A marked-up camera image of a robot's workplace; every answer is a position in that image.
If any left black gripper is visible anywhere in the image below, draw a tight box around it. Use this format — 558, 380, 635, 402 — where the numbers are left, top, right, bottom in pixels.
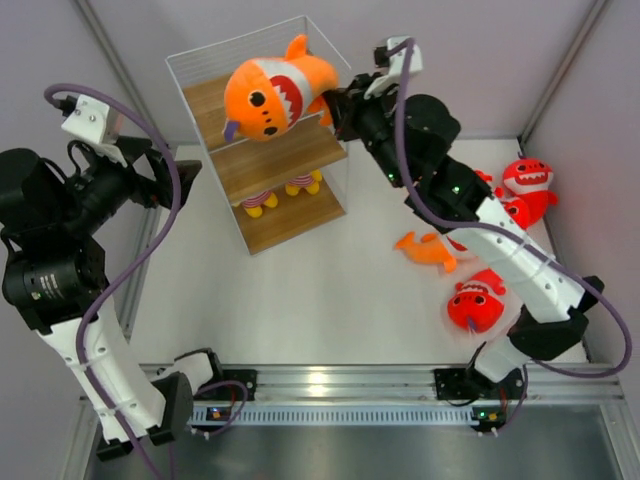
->
55, 136, 199, 235

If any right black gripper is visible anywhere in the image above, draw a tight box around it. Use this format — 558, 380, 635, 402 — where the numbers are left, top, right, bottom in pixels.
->
322, 73, 410, 192

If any large orange shark plush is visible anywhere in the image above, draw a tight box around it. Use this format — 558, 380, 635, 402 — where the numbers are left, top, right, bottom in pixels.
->
222, 34, 339, 142

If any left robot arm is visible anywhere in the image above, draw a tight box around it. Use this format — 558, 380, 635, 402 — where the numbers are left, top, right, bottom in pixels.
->
1, 136, 226, 461

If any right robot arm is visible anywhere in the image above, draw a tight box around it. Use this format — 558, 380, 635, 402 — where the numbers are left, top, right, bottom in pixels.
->
322, 74, 603, 398

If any striped yellow-footed plush right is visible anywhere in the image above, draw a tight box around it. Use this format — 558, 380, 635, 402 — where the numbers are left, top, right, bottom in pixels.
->
285, 170, 323, 197

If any striped yellow-footed plush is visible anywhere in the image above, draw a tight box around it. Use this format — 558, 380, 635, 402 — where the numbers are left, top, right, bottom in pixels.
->
285, 170, 323, 197
241, 190, 279, 219

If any striped yellow-footed plush left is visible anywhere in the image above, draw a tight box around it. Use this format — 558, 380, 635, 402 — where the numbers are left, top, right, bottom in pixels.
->
241, 190, 279, 219

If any red shark plush near corner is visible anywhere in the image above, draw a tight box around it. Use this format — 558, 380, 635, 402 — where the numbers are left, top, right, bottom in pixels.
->
502, 157, 558, 225

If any red shark plush middle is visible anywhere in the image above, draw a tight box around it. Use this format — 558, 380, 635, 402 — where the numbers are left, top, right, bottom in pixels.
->
475, 170, 531, 230

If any red shark plush front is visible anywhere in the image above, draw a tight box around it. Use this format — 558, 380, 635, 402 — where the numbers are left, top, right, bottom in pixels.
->
447, 269, 507, 334

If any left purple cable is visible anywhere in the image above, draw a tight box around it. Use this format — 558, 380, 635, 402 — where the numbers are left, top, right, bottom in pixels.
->
43, 82, 251, 480

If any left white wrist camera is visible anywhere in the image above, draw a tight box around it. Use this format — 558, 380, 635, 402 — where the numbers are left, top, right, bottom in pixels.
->
61, 95, 127, 166

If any white wire wooden shelf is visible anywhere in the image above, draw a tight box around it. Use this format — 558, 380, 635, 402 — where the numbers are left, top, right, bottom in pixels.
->
166, 16, 351, 255

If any white slotted cable duct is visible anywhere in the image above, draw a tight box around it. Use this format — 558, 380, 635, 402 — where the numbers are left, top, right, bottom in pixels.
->
189, 403, 481, 427

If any aluminium mounting rail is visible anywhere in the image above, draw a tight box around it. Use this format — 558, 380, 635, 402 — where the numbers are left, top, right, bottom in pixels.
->
79, 363, 625, 402

